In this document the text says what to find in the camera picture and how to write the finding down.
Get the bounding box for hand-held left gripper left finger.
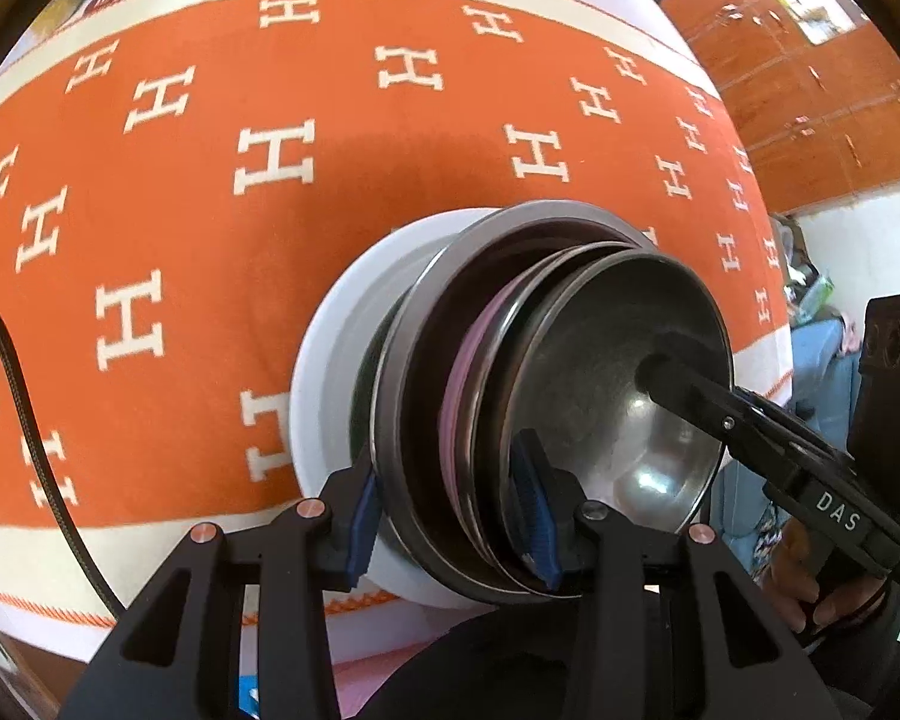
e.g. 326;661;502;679
60;465;382;720

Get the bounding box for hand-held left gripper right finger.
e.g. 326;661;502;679
510;427;830;720

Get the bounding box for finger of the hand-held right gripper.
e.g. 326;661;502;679
636;352;777;477
731;386;856;470

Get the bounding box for small steel bowl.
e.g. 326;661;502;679
499;250;736;590

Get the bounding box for green plate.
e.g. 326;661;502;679
351;337;391;466

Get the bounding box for pink steel bowl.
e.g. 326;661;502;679
439;240;650;578

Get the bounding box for white plate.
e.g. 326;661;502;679
289;208;496;608

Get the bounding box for large steel bowl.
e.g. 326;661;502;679
371;201;657;601

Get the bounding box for person's right hand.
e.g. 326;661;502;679
757;521;900;638

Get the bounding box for blue cloth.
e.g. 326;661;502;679
712;315;867;541

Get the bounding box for orange patterned blanket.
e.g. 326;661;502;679
0;0;796;627

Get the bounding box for wooden wall cabinet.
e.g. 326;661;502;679
660;0;900;215

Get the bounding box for black cable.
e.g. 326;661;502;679
0;281;117;616

